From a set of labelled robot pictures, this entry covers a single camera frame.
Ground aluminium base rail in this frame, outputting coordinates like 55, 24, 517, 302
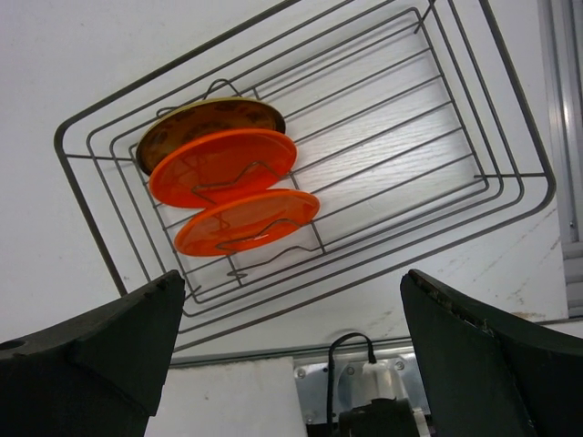
173, 1, 557, 399

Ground metal wire dish rack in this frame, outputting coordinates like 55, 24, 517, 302
54, 1, 567, 360

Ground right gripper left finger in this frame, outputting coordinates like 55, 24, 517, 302
1, 270, 185, 436

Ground yellow brown plate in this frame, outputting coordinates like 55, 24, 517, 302
136, 97, 286, 175

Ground orange plastic plate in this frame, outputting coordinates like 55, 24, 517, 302
148, 128, 298, 208
174, 188, 321, 257

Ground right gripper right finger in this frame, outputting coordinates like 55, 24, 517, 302
400, 269, 582, 436

